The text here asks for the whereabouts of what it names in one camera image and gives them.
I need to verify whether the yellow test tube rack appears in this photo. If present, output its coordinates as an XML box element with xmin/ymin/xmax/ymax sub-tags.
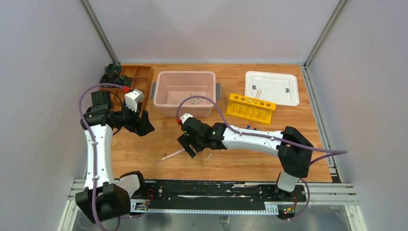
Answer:
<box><xmin>225</xmin><ymin>93</ymin><xmax>276</xmax><ymax>125</ymax></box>

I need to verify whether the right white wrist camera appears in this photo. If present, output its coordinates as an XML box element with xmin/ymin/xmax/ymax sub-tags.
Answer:
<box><xmin>179</xmin><ymin>113</ymin><xmax>194</xmax><ymax>124</ymax></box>

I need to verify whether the pink plastic bin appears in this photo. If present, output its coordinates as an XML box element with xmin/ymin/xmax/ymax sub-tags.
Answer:
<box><xmin>153</xmin><ymin>71</ymin><xmax>217</xmax><ymax>117</ymax></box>

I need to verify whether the clay pipe triangle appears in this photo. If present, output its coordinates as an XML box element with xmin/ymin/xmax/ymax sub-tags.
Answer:
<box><xmin>190</xmin><ymin>94</ymin><xmax>203</xmax><ymax>105</ymax></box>

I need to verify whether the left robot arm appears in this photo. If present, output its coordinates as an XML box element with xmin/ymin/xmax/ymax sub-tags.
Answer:
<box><xmin>75</xmin><ymin>90</ymin><xmax>154</xmax><ymax>224</ymax></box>

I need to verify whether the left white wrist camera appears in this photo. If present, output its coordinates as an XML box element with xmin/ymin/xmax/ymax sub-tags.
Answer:
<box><xmin>125</xmin><ymin>89</ymin><xmax>144</xmax><ymax>113</ymax></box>

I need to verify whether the wooden compartment tray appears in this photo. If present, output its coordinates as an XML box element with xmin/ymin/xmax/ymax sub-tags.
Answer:
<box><xmin>100</xmin><ymin>64</ymin><xmax>153</xmax><ymax>111</ymax></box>

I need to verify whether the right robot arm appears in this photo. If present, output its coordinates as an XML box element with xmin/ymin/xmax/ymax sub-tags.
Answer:
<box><xmin>177</xmin><ymin>114</ymin><xmax>313</xmax><ymax>201</ymax></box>

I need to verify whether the clear glass test tube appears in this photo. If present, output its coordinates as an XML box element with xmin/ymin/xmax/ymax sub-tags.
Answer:
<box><xmin>255</xmin><ymin>89</ymin><xmax>262</xmax><ymax>100</ymax></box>

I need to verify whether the white plastic lid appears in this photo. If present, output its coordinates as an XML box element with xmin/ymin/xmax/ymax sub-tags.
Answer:
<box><xmin>244</xmin><ymin>71</ymin><xmax>300</xmax><ymax>107</ymax></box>

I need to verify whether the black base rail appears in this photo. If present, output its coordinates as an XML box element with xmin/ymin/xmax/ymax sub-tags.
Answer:
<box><xmin>131</xmin><ymin>180</ymin><xmax>306</xmax><ymax>211</ymax></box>

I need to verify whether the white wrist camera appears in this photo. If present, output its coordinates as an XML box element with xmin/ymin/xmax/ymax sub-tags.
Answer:
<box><xmin>179</xmin><ymin>113</ymin><xmax>194</xmax><ymax>124</ymax></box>
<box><xmin>125</xmin><ymin>89</ymin><xmax>144</xmax><ymax>113</ymax></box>

